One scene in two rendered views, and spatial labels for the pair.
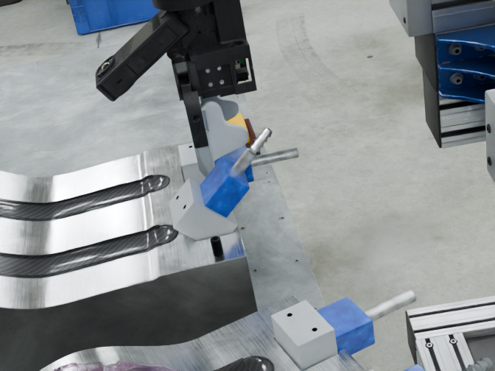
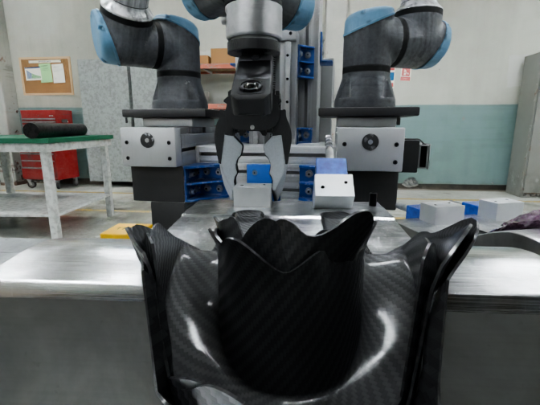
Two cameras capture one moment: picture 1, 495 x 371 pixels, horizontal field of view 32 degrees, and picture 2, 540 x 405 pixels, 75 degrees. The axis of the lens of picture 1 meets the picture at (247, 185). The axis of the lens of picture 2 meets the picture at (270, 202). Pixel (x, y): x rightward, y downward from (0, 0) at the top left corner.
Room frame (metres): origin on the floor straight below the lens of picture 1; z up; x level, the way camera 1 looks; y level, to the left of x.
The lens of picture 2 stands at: (0.78, 0.53, 1.00)
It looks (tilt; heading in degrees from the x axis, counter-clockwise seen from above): 12 degrees down; 277
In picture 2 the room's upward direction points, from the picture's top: straight up
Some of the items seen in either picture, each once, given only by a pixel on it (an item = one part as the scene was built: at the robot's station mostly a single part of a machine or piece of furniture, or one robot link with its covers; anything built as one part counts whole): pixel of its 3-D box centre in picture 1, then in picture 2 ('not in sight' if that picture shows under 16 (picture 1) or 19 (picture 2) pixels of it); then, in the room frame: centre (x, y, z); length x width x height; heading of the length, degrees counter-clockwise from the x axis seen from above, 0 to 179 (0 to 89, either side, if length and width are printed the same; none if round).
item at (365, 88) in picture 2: not in sight; (365, 88); (0.66, -0.43, 1.09); 0.15 x 0.15 x 0.10
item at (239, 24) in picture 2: not in sight; (251, 27); (0.87, 0.02, 1.12); 0.08 x 0.08 x 0.05
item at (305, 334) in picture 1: (351, 323); (420, 213); (0.60, -0.07, 0.86); 0.13 x 0.05 x 0.05; 111
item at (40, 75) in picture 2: not in sight; (46, 75); (5.24, -5.11, 1.80); 0.90 x 0.03 x 0.60; 1
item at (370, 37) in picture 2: not in sight; (370, 39); (0.65, -0.43, 1.20); 0.13 x 0.12 x 0.14; 23
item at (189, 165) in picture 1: (241, 164); (257, 197); (0.86, 0.00, 0.89); 0.13 x 0.05 x 0.05; 93
